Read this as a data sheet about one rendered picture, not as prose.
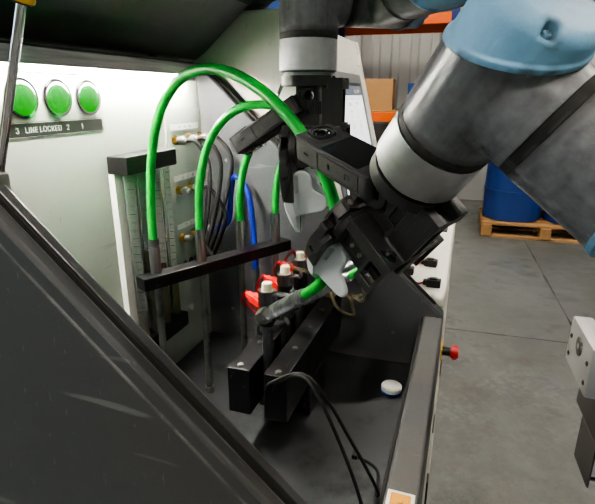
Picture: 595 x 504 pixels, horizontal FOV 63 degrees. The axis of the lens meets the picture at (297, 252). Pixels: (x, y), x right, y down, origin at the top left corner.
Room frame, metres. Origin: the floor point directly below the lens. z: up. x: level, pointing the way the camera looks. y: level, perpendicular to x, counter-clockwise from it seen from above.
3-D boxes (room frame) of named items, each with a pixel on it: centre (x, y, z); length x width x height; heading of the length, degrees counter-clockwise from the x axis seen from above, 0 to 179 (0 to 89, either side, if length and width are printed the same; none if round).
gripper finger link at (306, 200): (0.66, -0.01, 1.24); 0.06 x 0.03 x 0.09; 71
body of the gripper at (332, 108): (0.67, -0.02, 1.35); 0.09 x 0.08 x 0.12; 71
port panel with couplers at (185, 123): (1.01, 0.22, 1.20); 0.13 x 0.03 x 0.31; 161
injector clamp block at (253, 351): (0.81, 0.01, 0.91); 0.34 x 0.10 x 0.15; 161
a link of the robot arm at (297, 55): (0.68, -0.02, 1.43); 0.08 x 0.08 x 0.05
